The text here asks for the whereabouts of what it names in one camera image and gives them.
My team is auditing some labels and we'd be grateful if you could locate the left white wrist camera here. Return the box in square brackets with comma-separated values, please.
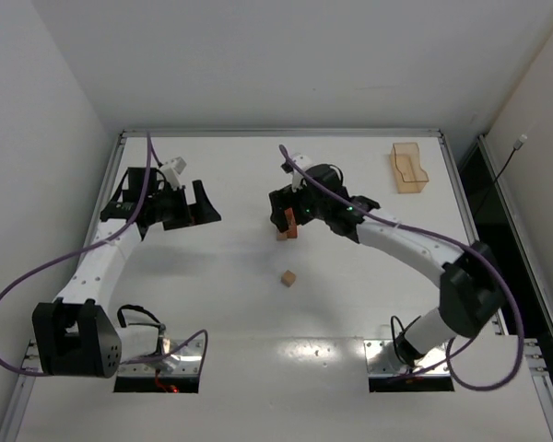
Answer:
[159, 157, 186, 189]

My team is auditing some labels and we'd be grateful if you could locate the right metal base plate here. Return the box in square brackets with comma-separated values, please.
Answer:
[364, 339, 450, 378]

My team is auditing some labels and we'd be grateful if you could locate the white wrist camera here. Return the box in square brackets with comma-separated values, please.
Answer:
[281, 153, 314, 192]
[159, 157, 186, 189]

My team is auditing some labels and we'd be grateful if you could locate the black wall cable with plug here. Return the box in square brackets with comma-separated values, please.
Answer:
[471, 134, 529, 217]

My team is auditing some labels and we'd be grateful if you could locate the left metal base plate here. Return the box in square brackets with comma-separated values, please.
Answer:
[118, 338, 205, 378]

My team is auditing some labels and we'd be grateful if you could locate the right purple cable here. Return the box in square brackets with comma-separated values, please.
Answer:
[277, 144, 525, 391]

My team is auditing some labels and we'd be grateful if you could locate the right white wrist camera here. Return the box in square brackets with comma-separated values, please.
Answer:
[281, 153, 314, 192]

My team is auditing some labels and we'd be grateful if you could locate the small dark wood cube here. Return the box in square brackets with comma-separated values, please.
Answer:
[285, 208, 297, 225]

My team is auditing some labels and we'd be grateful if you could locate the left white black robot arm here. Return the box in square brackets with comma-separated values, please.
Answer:
[32, 167, 221, 378]

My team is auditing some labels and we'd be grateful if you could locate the purple cable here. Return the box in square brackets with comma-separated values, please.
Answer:
[0, 130, 209, 377]
[277, 144, 525, 391]

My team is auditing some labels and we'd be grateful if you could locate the small light cube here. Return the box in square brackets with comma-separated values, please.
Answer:
[280, 271, 297, 287]

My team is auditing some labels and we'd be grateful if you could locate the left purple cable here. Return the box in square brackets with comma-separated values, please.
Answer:
[0, 130, 209, 377]

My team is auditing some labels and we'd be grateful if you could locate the transparent orange plastic tray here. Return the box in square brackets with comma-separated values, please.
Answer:
[390, 142, 429, 194]

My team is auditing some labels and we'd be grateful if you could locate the long dark wood block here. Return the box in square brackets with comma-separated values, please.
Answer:
[287, 222, 299, 239]

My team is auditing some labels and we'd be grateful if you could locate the aluminium table frame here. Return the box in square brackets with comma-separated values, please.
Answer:
[0, 130, 553, 441]

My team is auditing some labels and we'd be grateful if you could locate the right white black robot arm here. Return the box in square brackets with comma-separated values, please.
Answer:
[269, 163, 505, 371]

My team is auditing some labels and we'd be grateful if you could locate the metal base plate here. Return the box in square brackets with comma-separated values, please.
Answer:
[118, 338, 205, 378]
[364, 339, 450, 378]

